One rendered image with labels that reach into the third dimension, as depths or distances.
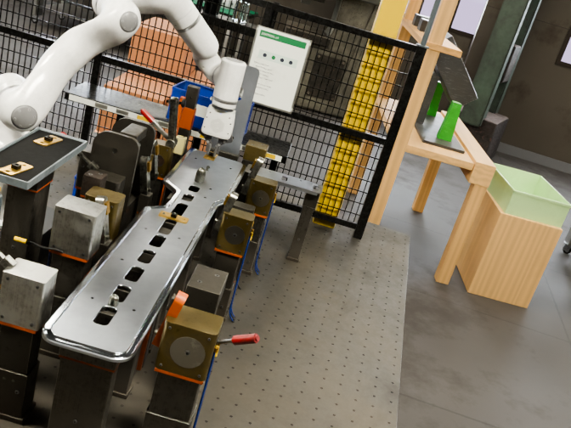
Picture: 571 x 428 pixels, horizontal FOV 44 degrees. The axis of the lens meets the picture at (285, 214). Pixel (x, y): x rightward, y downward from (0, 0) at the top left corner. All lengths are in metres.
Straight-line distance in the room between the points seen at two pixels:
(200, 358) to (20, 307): 0.38
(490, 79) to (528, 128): 1.53
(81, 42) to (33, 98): 0.21
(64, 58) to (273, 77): 1.06
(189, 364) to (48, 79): 0.98
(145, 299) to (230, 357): 0.49
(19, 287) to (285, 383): 0.82
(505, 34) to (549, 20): 1.30
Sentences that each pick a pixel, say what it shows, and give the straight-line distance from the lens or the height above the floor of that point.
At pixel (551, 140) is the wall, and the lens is 9.48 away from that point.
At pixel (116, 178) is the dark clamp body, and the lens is 2.01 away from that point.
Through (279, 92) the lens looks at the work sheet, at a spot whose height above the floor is 1.22.
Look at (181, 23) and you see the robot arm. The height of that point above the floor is 1.49.
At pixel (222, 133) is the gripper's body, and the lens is 2.40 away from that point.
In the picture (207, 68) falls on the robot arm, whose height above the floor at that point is 1.34.
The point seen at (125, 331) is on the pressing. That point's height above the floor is 1.00.
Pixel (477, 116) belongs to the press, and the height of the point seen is 0.53.
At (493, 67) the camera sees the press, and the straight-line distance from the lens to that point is 8.06.
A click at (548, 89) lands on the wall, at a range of 9.35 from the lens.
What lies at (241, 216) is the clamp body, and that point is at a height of 1.05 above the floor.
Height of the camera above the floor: 1.82
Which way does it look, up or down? 21 degrees down
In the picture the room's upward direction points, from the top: 17 degrees clockwise
